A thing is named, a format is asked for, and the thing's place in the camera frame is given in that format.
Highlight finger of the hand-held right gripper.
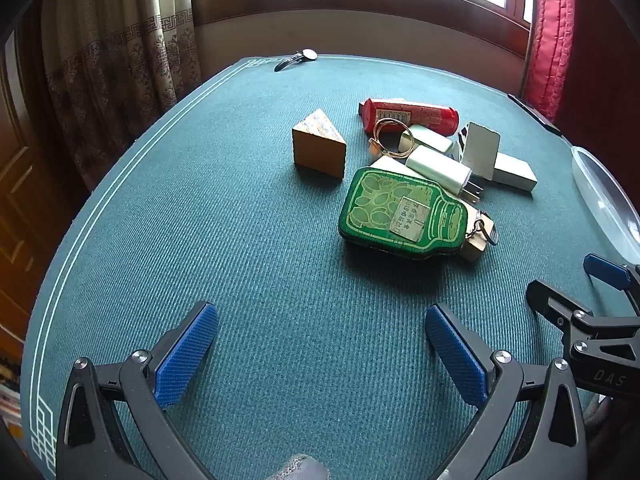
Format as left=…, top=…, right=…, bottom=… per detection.
left=583, top=253, right=640, bottom=292
left=525, top=279, right=597, bottom=334

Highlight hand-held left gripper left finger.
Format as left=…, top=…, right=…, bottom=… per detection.
left=56, top=301, right=221, bottom=480

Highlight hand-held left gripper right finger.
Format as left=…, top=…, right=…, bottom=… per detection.
left=424, top=302, right=588, bottom=480

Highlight clear plastic container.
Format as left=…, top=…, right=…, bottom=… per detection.
left=571, top=146, right=640, bottom=261

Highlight white charger plug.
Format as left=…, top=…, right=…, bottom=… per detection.
left=405, top=146, right=485, bottom=206

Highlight red candy tube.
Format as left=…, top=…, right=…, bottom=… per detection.
left=362, top=98, right=460, bottom=136

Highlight green table cloth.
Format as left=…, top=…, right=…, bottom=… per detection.
left=20, top=55, right=640, bottom=480

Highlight white rectangular box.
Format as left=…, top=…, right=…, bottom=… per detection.
left=492, top=152, right=538, bottom=194

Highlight grey cloth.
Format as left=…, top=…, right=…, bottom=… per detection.
left=267, top=454, right=331, bottom=480

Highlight green bottle-shaped tin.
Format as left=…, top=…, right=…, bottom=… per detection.
left=338, top=167, right=476, bottom=261

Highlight white square box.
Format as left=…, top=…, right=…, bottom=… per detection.
left=456, top=121, right=501, bottom=181

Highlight black phone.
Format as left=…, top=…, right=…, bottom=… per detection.
left=507, top=93, right=562, bottom=135

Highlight colourful books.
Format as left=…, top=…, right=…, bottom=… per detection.
left=0, top=355, right=23, bottom=426

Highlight white and green box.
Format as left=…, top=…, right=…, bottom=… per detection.
left=400, top=124, right=453, bottom=153

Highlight cream flat block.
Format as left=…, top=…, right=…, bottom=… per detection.
left=370, top=155, right=421, bottom=178

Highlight gold key rings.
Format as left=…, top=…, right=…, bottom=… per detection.
left=369, top=117, right=416, bottom=160

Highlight brown wooden door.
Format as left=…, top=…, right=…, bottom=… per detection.
left=0, top=25, right=86, bottom=341

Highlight wooden wedge block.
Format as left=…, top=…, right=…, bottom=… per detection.
left=292, top=108, right=347, bottom=181

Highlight red quilted curtain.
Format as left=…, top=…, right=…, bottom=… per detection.
left=522, top=0, right=576, bottom=122

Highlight beige patterned curtain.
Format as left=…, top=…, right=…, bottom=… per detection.
left=42, top=0, right=203, bottom=191

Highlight wooden block keychain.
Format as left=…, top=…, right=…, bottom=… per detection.
left=457, top=210, right=499, bottom=262

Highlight black strap wristwatch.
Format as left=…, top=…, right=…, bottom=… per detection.
left=274, top=48, right=318, bottom=72

